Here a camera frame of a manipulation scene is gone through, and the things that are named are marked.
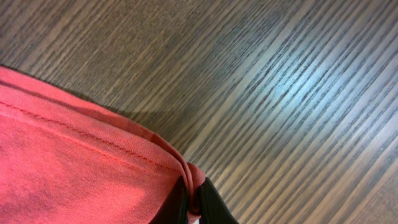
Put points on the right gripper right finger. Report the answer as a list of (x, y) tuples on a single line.
[(212, 207)]

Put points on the red printed t-shirt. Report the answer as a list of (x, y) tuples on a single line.
[(66, 160)]

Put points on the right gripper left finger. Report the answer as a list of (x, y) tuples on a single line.
[(175, 207)]

